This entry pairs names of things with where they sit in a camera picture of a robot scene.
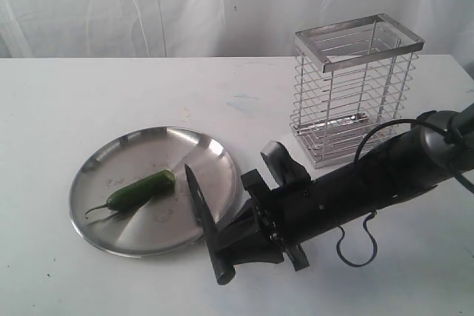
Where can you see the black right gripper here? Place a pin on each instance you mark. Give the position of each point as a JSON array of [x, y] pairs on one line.
[[275, 222]]

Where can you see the black handled knife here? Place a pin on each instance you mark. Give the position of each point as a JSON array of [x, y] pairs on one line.
[[224, 271]]

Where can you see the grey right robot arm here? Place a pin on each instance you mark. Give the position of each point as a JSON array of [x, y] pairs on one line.
[[437, 147]]

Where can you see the round stainless steel plate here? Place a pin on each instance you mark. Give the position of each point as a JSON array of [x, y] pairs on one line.
[[162, 224]]

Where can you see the white backdrop curtain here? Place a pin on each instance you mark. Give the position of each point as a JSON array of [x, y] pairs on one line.
[[180, 28]]

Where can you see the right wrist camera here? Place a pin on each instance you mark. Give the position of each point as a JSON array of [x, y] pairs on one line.
[[283, 168]]

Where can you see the wire mesh utensil holder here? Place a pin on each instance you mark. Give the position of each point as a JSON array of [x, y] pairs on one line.
[[351, 76]]

